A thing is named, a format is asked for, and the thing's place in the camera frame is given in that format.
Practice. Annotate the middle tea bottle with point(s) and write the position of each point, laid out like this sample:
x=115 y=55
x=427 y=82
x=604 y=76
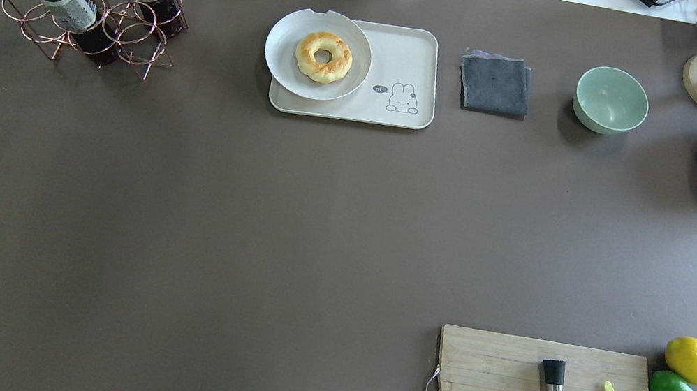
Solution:
x=85 y=25

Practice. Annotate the cream tray with bunny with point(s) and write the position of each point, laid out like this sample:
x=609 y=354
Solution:
x=398 y=91

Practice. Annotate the white round plate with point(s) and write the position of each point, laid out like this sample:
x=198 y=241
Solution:
x=289 y=31

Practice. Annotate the grey folded cloth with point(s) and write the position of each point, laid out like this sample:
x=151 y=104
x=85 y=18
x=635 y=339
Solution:
x=496 y=84

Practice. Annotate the mint green bowl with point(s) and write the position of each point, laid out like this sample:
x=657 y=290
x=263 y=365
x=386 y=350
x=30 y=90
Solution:
x=609 y=101

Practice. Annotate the upper whole yellow lemon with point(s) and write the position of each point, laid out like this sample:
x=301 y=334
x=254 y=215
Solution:
x=681 y=357

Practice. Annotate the copper wire bottle rack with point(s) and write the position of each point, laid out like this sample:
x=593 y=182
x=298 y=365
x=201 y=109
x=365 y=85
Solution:
x=135 y=32

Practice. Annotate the glazed ring donut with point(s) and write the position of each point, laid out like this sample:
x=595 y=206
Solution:
x=335 y=69

